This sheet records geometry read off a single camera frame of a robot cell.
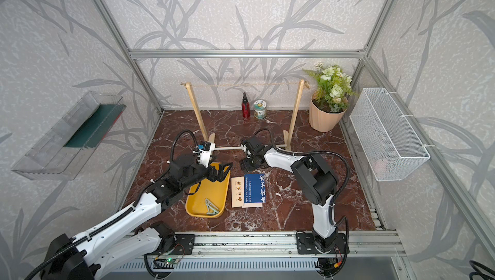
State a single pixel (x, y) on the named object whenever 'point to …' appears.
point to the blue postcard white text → (254, 188)
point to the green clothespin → (212, 209)
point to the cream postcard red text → (252, 205)
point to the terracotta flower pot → (322, 120)
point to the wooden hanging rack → (288, 136)
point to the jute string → (254, 84)
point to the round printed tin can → (260, 110)
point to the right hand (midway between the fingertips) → (248, 162)
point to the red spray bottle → (245, 107)
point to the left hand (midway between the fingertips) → (225, 161)
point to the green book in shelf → (96, 126)
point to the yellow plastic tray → (209, 200)
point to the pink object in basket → (379, 167)
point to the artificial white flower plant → (334, 88)
